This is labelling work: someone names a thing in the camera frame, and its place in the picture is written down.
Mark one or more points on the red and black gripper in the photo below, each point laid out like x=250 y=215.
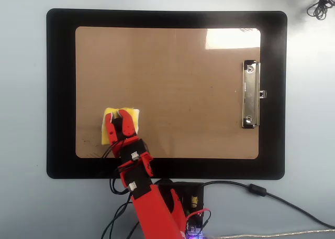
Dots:
x=133 y=152

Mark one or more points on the yellow sponge with black knob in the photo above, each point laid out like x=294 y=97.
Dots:
x=134 y=115

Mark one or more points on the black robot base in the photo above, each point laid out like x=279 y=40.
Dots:
x=188 y=189

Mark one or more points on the controller board with pink light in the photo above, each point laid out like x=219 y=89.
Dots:
x=193 y=229

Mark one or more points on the brown clipboard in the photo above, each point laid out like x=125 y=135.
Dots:
x=170 y=92

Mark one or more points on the black mat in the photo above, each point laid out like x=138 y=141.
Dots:
x=60 y=92

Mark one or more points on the metal clipboard clip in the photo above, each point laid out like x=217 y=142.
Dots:
x=250 y=97

